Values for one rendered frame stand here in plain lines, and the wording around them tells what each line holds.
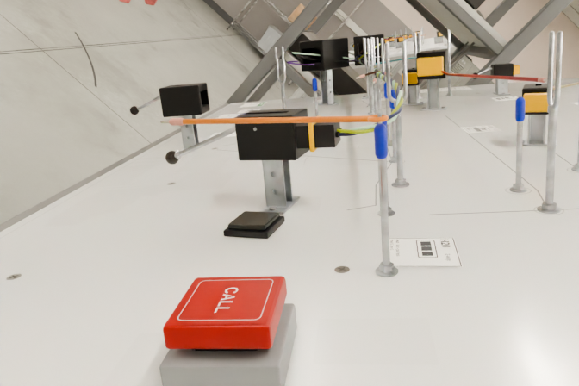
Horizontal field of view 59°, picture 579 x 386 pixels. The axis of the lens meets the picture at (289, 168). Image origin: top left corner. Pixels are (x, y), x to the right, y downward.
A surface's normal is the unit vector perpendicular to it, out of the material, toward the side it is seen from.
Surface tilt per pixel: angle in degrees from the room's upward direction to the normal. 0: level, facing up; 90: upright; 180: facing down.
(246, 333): 90
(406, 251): 46
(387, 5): 90
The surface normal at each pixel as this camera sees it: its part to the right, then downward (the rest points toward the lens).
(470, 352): -0.09, -0.97
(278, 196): -0.34, 0.26
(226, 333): -0.13, 0.25
